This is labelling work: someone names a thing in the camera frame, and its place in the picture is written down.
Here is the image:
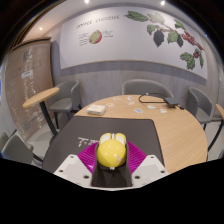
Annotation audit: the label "small white box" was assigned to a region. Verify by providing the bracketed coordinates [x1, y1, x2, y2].
[86, 104, 107, 116]

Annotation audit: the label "coffee plant wall mural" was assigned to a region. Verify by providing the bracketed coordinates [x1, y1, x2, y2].
[59, 5, 208, 80]

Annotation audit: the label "black cable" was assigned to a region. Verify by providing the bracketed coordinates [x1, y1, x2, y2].
[138, 92, 185, 110]

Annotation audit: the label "tan perforated panel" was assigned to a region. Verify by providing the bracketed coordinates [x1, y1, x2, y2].
[3, 39, 56, 141]

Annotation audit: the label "grey armchair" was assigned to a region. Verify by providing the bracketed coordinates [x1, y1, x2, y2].
[185, 86, 214, 128]
[0, 131, 44, 166]
[48, 79, 83, 129]
[121, 78, 174, 98]

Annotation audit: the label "dark grey mouse pad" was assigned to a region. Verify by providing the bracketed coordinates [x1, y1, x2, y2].
[42, 115, 165, 174]

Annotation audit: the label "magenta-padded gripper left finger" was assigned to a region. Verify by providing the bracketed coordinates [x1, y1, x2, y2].
[53, 141, 101, 188]

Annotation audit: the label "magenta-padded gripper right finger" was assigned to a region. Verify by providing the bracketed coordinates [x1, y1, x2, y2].
[124, 141, 170, 188]

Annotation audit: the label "yellow computer mouse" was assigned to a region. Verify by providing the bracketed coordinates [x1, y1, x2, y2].
[96, 132, 128, 169]

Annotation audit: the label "ceiling spotlights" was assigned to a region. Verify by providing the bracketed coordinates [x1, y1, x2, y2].
[38, 0, 167, 32]

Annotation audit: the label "black adapter block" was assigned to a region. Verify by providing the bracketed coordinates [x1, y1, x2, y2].
[163, 96, 181, 108]

